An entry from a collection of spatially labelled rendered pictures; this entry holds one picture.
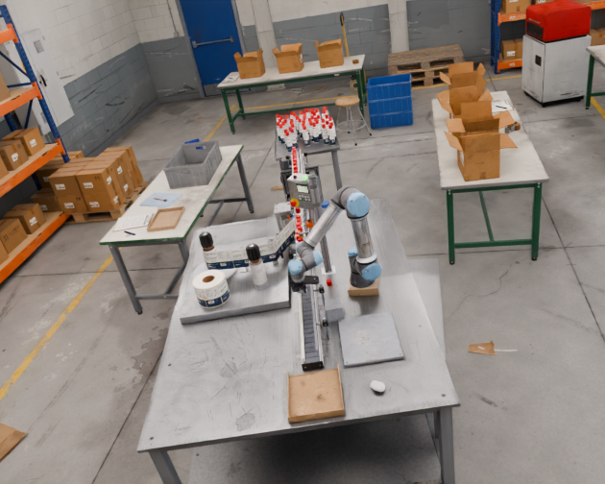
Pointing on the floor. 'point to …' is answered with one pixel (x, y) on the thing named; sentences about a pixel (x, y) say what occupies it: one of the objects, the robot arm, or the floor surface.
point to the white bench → (194, 197)
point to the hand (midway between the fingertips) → (306, 290)
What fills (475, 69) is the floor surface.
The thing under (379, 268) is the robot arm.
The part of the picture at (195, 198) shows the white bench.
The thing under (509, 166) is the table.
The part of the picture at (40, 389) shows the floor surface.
